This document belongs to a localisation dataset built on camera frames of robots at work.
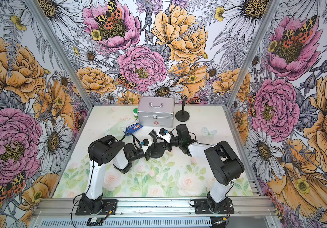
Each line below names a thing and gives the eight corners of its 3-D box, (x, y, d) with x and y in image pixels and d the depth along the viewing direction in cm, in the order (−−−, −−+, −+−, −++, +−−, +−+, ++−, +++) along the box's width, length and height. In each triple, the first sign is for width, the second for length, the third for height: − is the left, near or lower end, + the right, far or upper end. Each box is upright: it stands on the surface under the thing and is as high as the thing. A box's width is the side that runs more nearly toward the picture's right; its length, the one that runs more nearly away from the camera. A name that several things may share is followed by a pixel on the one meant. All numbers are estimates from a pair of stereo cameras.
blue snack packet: (125, 136, 104) (124, 133, 102) (123, 131, 107) (122, 129, 104) (142, 127, 109) (141, 125, 107) (139, 123, 112) (138, 121, 109)
